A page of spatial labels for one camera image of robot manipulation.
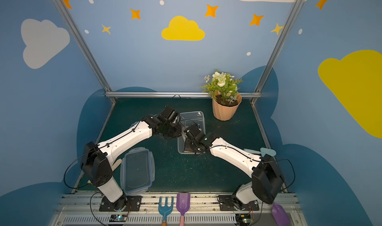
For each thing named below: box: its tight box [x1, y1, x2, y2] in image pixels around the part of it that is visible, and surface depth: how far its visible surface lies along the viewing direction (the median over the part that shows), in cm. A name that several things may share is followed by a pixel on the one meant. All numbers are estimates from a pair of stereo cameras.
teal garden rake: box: [158, 196, 175, 226], surface depth 74 cm
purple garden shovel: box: [176, 192, 191, 226], surface depth 75 cm
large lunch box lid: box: [119, 146, 156, 196], surface depth 86 cm
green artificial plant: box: [199, 71, 243, 106], surface depth 95 cm
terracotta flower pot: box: [212, 90, 243, 122], surface depth 103 cm
